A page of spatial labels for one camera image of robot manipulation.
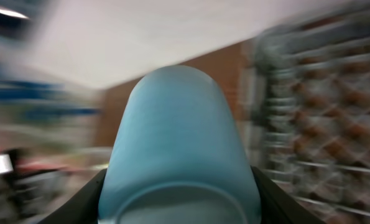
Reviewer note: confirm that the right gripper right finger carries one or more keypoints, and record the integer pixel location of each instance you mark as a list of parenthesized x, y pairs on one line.
[(277, 206)]

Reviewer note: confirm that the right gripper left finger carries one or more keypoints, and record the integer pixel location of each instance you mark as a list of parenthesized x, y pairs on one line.
[(82, 208)]

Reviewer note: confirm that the light blue cup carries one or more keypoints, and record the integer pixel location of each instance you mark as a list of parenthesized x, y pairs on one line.
[(178, 157)]

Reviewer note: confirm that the grey dishwasher rack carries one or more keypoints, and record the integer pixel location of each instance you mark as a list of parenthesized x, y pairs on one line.
[(310, 110)]

